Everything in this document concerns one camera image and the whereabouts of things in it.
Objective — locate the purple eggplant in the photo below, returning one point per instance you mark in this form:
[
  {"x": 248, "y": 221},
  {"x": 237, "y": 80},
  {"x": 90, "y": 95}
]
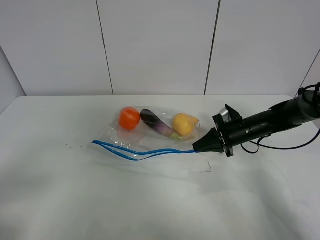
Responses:
[{"x": 155, "y": 123}]

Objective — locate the orange fruit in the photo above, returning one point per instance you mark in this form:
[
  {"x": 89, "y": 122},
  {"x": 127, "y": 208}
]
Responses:
[{"x": 129, "y": 118}]

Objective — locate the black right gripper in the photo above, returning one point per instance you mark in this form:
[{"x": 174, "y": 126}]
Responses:
[{"x": 221, "y": 135}]

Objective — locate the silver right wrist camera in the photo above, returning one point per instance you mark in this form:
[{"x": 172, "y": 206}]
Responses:
[{"x": 225, "y": 115}]

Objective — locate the clear zip bag blue zipper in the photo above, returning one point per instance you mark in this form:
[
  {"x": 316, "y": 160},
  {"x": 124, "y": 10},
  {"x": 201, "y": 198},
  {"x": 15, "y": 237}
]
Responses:
[{"x": 142, "y": 142}]

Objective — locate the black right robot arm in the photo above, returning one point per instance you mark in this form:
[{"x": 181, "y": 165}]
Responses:
[{"x": 281, "y": 117}]

